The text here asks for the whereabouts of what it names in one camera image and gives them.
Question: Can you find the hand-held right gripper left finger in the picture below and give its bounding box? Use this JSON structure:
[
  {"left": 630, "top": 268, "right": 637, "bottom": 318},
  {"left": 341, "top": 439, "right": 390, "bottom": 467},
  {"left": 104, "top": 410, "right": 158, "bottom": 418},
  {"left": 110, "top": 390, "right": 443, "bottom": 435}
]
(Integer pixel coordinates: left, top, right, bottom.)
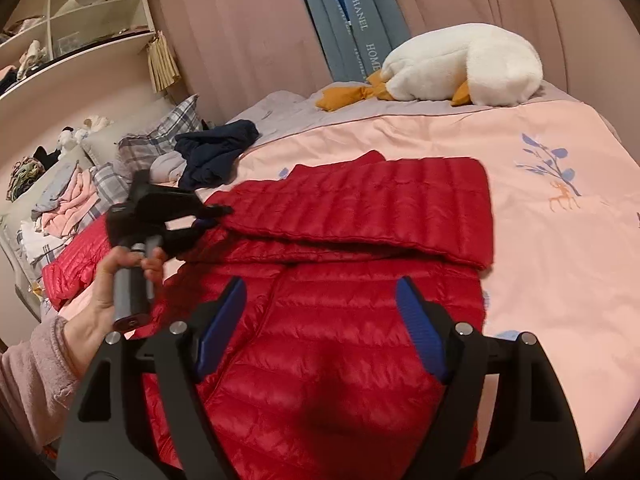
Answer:
[{"left": 55, "top": 276, "right": 248, "bottom": 480}]

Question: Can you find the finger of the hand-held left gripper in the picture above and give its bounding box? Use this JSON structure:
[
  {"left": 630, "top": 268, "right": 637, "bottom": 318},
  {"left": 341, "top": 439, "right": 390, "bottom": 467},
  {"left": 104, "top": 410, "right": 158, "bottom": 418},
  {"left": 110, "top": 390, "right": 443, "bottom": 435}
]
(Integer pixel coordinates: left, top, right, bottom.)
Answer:
[
  {"left": 167, "top": 186, "right": 235, "bottom": 222},
  {"left": 161, "top": 215, "right": 222, "bottom": 262}
]

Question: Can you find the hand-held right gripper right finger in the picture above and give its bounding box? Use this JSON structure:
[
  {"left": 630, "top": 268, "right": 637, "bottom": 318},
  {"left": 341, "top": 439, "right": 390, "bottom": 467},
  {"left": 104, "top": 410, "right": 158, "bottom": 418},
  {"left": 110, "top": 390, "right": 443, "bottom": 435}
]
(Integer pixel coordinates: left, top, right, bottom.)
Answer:
[{"left": 395, "top": 276, "right": 587, "bottom": 480}]

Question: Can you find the red down jacket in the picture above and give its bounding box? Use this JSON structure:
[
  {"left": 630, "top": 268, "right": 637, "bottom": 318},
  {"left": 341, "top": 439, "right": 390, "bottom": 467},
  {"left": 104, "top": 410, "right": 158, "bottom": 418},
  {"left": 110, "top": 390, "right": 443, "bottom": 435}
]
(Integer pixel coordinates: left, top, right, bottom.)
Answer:
[
  {"left": 41, "top": 217, "right": 117, "bottom": 312},
  {"left": 132, "top": 150, "right": 496, "bottom": 476}
]

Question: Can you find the person's left forearm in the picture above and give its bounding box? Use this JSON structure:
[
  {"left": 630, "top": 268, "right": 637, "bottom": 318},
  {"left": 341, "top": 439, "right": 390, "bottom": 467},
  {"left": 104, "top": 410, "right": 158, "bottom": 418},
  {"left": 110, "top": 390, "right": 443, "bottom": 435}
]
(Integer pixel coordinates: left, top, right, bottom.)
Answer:
[{"left": 0, "top": 314, "right": 83, "bottom": 457}]

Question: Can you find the person's left hand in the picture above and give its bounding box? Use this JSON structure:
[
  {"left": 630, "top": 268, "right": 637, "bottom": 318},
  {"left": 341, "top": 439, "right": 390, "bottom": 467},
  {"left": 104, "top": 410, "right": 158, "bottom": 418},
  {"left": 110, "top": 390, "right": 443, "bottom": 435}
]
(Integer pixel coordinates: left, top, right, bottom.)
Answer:
[{"left": 62, "top": 245, "right": 168, "bottom": 382}]

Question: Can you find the grey garment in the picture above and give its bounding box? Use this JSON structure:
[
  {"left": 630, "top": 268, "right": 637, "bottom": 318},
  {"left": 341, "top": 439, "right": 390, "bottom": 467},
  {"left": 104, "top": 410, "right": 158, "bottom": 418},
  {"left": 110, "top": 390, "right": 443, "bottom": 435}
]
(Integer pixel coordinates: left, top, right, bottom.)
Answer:
[{"left": 149, "top": 152, "right": 190, "bottom": 184}]

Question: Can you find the navy garment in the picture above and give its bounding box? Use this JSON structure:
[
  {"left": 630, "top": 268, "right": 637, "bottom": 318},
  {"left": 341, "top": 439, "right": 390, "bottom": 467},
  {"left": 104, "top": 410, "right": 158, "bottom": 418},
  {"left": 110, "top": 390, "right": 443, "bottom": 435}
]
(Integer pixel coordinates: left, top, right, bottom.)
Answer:
[{"left": 174, "top": 120, "right": 260, "bottom": 191}]

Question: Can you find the pink garment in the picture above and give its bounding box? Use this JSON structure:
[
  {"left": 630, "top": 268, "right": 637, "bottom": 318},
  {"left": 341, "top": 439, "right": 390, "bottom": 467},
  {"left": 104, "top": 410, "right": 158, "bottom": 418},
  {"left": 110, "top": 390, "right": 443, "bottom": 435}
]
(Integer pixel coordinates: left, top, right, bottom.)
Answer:
[{"left": 41, "top": 167, "right": 103, "bottom": 239}]

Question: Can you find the large plaid pillow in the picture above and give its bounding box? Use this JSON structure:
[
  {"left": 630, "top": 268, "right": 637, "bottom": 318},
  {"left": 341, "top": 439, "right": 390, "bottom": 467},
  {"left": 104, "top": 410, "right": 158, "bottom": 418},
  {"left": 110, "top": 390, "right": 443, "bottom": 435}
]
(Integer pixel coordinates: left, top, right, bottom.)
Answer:
[{"left": 116, "top": 95, "right": 205, "bottom": 176}]

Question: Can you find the grey-blue garment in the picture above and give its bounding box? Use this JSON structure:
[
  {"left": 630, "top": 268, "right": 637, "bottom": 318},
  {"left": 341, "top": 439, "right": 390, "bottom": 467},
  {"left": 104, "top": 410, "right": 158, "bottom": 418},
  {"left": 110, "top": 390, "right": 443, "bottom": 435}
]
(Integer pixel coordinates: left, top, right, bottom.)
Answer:
[{"left": 31, "top": 160, "right": 83, "bottom": 223}]

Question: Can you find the white checked bedding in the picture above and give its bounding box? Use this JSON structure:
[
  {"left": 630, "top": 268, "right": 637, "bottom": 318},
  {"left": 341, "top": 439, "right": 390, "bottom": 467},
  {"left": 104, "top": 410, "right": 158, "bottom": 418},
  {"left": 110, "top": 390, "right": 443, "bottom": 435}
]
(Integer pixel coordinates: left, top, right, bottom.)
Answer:
[{"left": 14, "top": 217, "right": 68, "bottom": 267}]

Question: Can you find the floral fabric bag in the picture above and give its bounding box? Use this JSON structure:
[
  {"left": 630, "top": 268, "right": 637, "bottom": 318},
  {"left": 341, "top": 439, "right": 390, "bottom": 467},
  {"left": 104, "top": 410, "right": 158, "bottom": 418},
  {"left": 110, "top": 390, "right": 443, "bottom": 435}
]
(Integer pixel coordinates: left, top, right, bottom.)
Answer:
[{"left": 6, "top": 156, "right": 47, "bottom": 203}]

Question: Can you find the beige hanging tassel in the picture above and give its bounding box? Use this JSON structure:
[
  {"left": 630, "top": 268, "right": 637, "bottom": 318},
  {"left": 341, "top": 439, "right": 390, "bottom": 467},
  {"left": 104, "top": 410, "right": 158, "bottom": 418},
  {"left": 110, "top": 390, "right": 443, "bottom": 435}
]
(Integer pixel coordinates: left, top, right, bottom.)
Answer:
[{"left": 146, "top": 31, "right": 181, "bottom": 94}]

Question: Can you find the pink deer-printed duvet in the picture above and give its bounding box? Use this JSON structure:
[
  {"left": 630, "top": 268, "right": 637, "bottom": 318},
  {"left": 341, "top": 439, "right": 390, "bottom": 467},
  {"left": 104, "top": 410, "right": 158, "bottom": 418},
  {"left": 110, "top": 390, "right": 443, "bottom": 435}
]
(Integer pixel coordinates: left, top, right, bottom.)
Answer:
[{"left": 55, "top": 97, "right": 640, "bottom": 471}]

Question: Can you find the pink curtain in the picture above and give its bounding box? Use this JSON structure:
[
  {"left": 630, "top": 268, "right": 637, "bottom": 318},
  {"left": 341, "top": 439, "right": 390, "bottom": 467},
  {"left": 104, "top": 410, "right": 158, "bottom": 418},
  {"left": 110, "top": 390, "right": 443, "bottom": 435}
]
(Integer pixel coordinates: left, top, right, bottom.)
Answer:
[{"left": 150, "top": 0, "right": 640, "bottom": 126}]

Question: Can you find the cream plush toy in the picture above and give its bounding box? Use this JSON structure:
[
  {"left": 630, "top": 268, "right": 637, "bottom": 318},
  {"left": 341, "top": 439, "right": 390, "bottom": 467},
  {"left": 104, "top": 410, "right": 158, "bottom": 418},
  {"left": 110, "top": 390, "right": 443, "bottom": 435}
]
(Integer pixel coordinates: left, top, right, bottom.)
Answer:
[{"left": 16, "top": 40, "right": 49, "bottom": 82}]

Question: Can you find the blue curtain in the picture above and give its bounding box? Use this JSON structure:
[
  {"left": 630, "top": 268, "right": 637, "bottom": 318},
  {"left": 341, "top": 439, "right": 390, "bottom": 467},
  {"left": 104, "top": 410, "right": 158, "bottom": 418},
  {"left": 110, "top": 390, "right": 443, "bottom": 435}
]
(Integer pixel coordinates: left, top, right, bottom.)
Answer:
[{"left": 291, "top": 0, "right": 412, "bottom": 84}]

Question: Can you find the white goose plush toy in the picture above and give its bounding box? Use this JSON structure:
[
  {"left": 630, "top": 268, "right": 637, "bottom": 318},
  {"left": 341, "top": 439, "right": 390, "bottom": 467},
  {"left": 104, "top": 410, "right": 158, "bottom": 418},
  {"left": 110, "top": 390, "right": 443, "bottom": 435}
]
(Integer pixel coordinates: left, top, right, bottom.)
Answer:
[{"left": 315, "top": 23, "right": 545, "bottom": 112}]

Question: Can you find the cream wall shelf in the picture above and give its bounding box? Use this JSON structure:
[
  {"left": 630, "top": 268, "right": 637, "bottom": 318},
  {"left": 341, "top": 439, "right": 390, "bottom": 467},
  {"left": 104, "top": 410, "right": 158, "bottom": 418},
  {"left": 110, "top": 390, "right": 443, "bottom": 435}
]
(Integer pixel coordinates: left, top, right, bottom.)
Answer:
[{"left": 0, "top": 0, "right": 157, "bottom": 101}]

